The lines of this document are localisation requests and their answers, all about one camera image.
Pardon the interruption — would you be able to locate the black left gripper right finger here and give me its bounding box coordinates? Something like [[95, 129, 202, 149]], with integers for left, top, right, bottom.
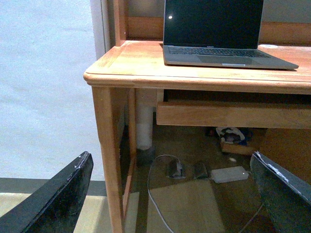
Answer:
[[250, 151, 311, 233]]

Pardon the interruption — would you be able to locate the dark slipper right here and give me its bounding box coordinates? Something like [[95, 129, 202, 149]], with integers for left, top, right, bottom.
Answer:
[[194, 162, 209, 180]]

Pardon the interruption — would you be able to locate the white pipe with grey base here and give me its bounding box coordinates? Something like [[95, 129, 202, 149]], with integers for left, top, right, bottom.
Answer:
[[136, 89, 156, 166]]

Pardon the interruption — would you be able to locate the white cable grommet cap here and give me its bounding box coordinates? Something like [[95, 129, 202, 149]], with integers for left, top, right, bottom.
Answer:
[[261, 44, 278, 49]]

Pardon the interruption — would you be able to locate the wooden desk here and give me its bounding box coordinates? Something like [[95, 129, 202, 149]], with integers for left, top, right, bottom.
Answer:
[[84, 0, 311, 233]]

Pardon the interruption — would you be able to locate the white cable on floor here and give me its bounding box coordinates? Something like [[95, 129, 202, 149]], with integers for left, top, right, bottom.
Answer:
[[147, 154, 183, 233]]

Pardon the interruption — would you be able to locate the dark slipper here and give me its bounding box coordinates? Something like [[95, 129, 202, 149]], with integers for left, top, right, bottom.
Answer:
[[194, 162, 209, 180], [166, 159, 186, 179]]

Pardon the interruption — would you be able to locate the white power adapter brick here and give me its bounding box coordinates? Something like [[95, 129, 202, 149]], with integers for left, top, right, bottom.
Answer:
[[211, 166, 249, 183]]

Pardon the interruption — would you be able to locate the cardboard box with clutter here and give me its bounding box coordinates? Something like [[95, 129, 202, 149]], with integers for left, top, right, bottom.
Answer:
[[215, 127, 266, 155]]

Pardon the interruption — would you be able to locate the dark slipper left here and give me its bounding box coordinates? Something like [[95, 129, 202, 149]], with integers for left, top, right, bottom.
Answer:
[[166, 159, 186, 179]]

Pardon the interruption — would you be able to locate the grey open laptop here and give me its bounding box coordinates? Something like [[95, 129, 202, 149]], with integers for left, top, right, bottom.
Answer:
[[163, 0, 298, 69]]

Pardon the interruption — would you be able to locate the wooden pull-out keyboard tray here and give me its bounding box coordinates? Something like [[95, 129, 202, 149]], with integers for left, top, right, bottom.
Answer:
[[156, 101, 311, 129]]

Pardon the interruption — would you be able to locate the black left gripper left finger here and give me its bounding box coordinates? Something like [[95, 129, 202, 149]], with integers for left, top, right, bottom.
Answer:
[[0, 151, 93, 233]]

